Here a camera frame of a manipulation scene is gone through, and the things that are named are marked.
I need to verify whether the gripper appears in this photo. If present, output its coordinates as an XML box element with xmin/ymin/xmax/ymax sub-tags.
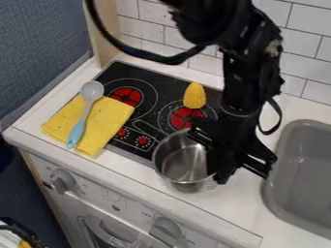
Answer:
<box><xmin>187</xmin><ymin>108</ymin><xmax>280</xmax><ymax>186</ymax></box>

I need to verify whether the silver pot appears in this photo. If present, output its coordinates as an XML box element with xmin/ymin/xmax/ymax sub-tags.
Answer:
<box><xmin>151</xmin><ymin>127</ymin><xmax>221</xmax><ymax>194</ymax></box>

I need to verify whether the yellow toy corn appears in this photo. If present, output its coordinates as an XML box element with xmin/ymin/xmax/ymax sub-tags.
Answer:
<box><xmin>182</xmin><ymin>81</ymin><xmax>209</xmax><ymax>109</ymax></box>

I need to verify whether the toy sink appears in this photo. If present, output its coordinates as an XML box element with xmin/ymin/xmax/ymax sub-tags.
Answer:
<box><xmin>259</xmin><ymin>118</ymin><xmax>331</xmax><ymax>240</ymax></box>

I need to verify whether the toy stove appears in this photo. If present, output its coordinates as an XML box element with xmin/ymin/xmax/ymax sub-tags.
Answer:
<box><xmin>91</xmin><ymin>60</ymin><xmax>230</xmax><ymax>163</ymax></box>

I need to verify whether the yellow cloth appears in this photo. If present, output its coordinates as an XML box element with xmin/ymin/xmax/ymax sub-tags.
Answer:
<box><xmin>40</xmin><ymin>94</ymin><xmax>136</xmax><ymax>157</ymax></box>

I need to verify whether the grey and blue spoon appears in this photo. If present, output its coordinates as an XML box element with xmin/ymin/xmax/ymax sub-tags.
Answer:
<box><xmin>64</xmin><ymin>79</ymin><xmax>106</xmax><ymax>150</ymax></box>

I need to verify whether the black cable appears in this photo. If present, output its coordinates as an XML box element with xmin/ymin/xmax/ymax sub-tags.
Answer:
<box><xmin>83</xmin><ymin>0</ymin><xmax>209</xmax><ymax>66</ymax></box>

